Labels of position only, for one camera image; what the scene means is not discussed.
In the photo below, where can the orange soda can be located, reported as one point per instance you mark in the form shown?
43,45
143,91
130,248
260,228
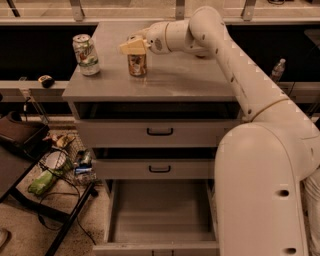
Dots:
137,65

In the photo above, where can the top grey drawer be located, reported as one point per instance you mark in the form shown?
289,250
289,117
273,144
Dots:
154,124

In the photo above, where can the wire basket of items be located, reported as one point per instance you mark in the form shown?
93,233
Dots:
70,159

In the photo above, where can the grey drawer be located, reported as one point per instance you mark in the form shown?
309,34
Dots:
159,218
154,163
154,124

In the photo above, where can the middle grey drawer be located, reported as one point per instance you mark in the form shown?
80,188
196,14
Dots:
154,163

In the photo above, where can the dark brown bag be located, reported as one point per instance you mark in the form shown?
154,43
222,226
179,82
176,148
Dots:
25,139

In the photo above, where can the clear plastic water bottle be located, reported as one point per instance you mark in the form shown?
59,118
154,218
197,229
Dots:
278,70

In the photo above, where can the black side table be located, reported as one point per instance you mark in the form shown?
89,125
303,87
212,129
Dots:
13,170

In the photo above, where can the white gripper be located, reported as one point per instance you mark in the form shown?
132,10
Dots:
155,39

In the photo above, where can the bottom grey drawer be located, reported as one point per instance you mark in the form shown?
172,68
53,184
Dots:
159,218

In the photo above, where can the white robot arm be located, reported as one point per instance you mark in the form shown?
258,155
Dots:
259,164

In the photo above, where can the green snack bag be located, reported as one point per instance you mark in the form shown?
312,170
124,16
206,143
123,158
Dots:
42,183

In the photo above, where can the green white soda can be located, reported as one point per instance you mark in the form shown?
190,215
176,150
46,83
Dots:
86,54

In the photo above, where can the small black round device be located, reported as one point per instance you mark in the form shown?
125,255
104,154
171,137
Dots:
46,81

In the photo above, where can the grey three-drawer cabinet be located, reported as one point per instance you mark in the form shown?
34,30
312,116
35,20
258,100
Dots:
176,77

